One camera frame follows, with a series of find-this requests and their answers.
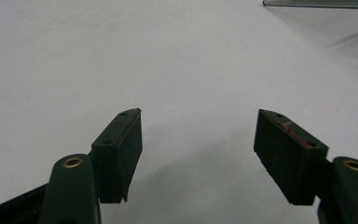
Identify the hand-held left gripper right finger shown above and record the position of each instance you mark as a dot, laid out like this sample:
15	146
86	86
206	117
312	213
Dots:
287	161

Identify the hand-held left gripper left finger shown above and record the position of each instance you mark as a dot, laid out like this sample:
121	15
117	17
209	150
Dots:
116	161

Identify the smoky transparent plastic box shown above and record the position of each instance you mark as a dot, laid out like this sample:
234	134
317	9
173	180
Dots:
323	3

